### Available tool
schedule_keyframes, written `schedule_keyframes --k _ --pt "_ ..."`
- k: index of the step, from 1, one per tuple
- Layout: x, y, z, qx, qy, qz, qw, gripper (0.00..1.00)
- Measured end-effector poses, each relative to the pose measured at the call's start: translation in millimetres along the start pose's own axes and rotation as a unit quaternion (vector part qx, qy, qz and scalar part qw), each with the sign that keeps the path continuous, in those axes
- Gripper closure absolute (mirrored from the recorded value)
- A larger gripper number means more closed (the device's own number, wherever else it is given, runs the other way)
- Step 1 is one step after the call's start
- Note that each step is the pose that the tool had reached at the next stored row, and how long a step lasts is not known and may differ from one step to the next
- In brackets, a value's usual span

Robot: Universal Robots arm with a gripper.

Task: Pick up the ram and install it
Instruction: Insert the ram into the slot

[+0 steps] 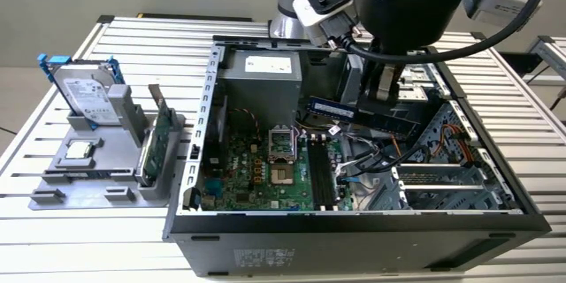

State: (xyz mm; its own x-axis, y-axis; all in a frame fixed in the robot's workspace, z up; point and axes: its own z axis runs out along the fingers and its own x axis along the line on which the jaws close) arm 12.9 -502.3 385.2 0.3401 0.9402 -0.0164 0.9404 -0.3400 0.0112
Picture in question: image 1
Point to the hard disk in blue carrier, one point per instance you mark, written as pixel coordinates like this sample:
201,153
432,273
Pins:
84,94

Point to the CPU socket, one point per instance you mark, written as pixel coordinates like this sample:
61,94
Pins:
281,174

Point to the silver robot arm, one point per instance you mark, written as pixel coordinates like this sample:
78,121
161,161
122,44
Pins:
291,1

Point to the grey parts rack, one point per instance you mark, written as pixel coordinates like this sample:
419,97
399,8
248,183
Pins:
110,160

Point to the metal disk bay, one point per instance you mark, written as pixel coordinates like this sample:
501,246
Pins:
441,186

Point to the aluminium slatted side table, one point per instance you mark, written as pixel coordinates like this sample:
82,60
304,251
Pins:
550,47

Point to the grey power supply unit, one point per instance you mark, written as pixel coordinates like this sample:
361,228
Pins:
260,97

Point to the black RAM slot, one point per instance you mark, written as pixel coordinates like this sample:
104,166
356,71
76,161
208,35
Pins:
328,173
323,173
312,173
317,173

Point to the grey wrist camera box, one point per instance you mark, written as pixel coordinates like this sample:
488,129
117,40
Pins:
495,8
309,14

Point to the black PC case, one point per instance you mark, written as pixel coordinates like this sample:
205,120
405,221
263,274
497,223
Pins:
353,253

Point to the blue RAM stick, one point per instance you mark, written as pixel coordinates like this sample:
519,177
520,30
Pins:
331,107

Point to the silver CPU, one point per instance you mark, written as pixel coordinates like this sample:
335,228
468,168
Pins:
78,150

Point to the green motherboard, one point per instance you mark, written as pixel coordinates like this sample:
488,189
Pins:
283,197

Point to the green graphics card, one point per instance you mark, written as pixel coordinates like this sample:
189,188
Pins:
156,150

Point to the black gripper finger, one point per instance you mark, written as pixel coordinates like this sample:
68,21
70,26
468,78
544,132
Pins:
375,104

